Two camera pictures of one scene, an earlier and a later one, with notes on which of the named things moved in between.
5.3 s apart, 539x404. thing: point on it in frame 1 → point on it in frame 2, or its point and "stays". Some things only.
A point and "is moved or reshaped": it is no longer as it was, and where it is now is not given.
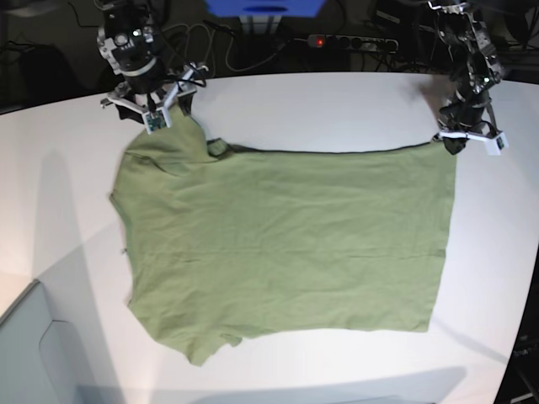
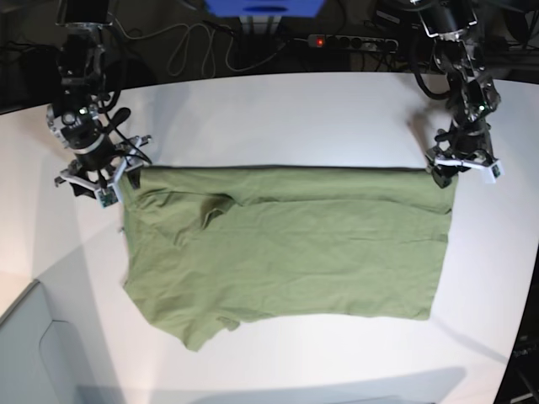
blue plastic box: [265, 8] stays
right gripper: [147, 83] → [104, 165]
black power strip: [372, 44] stays
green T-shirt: [223, 243] is moved or reshaped
